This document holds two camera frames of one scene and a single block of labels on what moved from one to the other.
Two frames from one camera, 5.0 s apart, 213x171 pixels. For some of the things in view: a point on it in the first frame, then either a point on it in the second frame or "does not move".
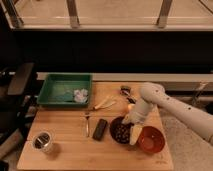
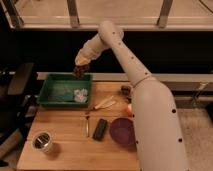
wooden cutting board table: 94,137 does not move
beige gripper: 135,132 -> 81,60
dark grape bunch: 122,132 -> 81,70
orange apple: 130,107 does not move
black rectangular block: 99,130 does not move
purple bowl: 120,132 does not move
